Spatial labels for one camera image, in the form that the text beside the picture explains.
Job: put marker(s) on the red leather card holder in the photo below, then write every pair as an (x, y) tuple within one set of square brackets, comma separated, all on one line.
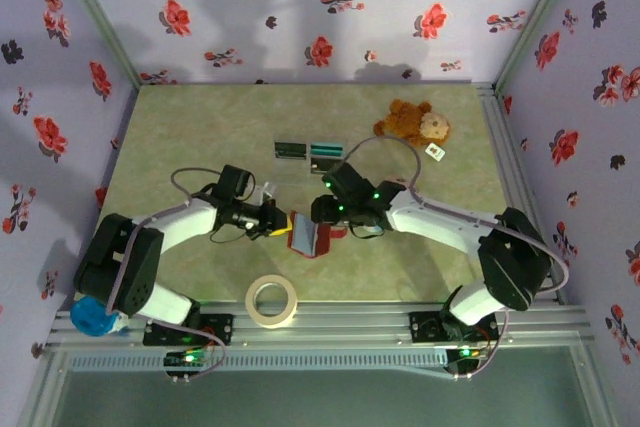
[(327, 242)]

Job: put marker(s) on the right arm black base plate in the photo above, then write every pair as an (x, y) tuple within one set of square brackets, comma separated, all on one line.
[(425, 327)]

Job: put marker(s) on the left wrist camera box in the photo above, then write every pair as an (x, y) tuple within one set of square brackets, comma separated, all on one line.
[(262, 192)]

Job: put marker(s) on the masking tape roll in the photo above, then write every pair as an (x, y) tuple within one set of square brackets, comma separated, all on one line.
[(252, 309)]

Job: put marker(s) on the blue round plastic object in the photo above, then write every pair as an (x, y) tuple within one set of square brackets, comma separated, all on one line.
[(92, 319)]

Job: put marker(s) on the aluminium corner post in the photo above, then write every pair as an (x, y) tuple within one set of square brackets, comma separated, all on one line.
[(95, 12), (539, 12)]

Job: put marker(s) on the brown plush monkey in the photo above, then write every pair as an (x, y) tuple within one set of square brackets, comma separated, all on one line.
[(412, 122)]

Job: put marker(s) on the aluminium frame leg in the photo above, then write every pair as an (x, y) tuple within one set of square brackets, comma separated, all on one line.
[(600, 397), (44, 397)]

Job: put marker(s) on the small white printed tile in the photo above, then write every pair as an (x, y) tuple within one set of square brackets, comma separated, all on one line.
[(434, 152)]

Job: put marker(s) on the pink plush pig striped shirt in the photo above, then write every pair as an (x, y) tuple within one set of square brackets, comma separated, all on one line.
[(374, 230)]

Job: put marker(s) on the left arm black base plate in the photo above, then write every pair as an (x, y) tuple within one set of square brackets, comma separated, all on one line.
[(220, 329)]

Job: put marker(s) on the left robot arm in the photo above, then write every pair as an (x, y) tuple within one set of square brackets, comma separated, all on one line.
[(125, 267)]

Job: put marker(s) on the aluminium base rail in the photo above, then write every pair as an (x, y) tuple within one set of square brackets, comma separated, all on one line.
[(350, 322)]

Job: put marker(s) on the teal credit card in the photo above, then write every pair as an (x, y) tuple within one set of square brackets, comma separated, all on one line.
[(327, 149)]

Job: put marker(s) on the aluminium side rail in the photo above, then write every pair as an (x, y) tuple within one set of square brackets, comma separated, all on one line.
[(500, 122)]

